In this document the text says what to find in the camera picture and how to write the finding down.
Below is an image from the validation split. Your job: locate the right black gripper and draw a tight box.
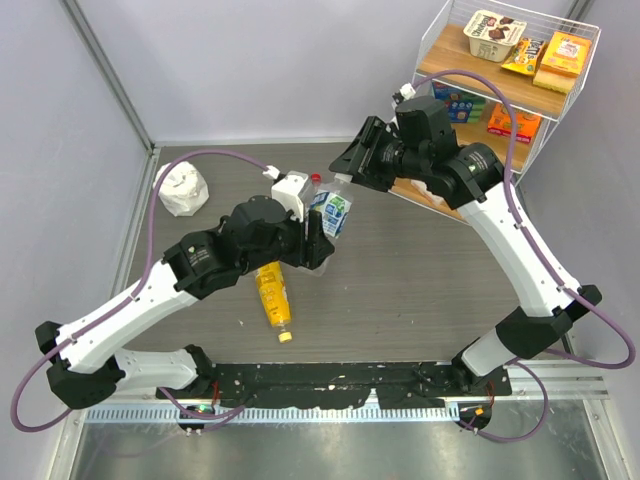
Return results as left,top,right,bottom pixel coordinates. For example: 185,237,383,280
329,117,428,194

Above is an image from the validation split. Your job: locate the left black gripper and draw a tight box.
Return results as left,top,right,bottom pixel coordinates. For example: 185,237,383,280
241,205,334,276

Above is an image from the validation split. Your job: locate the clear bottle blue green label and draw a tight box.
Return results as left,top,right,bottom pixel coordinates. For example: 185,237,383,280
309,177,354,277

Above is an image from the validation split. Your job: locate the white bottle cap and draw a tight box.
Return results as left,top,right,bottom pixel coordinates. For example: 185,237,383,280
334,173,352,183

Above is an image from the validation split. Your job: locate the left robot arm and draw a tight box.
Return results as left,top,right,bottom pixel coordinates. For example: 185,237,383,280
36,196,335,410

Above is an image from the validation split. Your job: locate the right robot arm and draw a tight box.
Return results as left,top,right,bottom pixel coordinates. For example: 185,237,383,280
329,96,602,395

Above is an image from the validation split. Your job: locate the red cap clear bottle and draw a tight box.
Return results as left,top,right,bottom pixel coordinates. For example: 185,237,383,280
305,173,322,209

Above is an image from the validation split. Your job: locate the yellow label bottle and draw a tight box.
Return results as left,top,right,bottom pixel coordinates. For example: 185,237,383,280
255,262,293,344

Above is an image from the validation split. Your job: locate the white pink small box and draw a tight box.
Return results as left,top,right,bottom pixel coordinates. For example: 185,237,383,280
410,180,446,206

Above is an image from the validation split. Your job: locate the blue green box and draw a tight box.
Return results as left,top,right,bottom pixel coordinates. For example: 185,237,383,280
431,81,487,124

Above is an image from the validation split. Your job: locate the crumpled white paper towel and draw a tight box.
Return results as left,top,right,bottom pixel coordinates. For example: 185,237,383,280
157,161,209,217

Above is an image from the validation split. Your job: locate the orange snack box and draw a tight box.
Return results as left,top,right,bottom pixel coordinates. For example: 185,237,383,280
487,103,542,144

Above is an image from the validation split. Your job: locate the white yogurt cup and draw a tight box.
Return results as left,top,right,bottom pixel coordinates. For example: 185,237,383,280
463,10,528,63

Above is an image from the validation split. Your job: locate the yellow candy bag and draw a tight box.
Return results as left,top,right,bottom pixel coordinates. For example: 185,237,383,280
501,37,547,77

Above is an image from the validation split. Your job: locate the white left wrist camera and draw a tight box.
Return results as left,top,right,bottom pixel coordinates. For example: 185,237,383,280
263,165,315,222

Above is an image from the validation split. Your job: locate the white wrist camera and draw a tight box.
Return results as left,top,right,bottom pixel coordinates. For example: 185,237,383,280
263,165,315,222
392,83,416,106

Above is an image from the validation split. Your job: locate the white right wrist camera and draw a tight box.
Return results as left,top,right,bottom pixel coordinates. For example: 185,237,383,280
392,83,416,106

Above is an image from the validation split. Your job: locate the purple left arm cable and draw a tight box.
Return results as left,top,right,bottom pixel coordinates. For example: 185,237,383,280
10,148,271,433

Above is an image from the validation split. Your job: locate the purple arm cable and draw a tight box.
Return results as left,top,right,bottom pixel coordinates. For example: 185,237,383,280
412,68,629,443
10,148,271,433

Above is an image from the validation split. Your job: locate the white slotted cable duct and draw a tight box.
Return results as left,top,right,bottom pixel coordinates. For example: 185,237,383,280
85,402,459,424

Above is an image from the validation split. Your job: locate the white wire shelf rack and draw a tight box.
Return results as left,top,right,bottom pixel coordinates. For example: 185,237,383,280
391,1,602,223

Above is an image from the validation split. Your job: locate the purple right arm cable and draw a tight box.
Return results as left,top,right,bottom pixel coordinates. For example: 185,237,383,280
412,68,629,443

